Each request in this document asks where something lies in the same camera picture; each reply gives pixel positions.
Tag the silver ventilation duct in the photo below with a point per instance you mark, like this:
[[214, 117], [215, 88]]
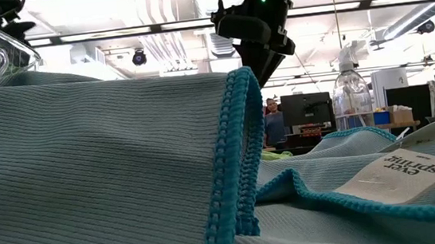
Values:
[[216, 49], [412, 21]]

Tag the blue storage bin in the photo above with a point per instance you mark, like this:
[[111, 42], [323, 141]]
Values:
[[381, 118]]

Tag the black computer monitor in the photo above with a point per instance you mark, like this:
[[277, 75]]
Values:
[[308, 109]]

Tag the ever spring paper label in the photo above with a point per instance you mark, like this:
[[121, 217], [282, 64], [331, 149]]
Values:
[[399, 176]]

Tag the cardboard box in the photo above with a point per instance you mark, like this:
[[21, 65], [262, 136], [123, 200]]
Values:
[[401, 116]]

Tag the clear spray bottle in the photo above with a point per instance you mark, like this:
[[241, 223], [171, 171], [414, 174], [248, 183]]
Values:
[[351, 101]]

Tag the black cabinet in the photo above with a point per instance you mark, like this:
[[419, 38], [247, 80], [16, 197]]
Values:
[[420, 106]]

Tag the black ceiling spotlight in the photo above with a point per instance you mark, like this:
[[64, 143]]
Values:
[[139, 58], [426, 27]]

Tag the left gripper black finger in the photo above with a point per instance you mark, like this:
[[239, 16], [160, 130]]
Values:
[[18, 30]]

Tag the white cylindrical appliance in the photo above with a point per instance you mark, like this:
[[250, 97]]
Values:
[[388, 85]]

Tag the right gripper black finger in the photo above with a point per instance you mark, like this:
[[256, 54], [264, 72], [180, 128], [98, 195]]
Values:
[[244, 29], [284, 45]]

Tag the wooden background table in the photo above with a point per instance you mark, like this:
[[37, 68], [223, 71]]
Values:
[[402, 124]]

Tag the light blue microfiber towel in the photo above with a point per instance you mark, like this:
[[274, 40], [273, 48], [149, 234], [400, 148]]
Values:
[[86, 170], [355, 140], [320, 232]]

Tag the black overhead light bar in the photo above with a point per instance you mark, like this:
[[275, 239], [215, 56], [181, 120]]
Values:
[[156, 27]]

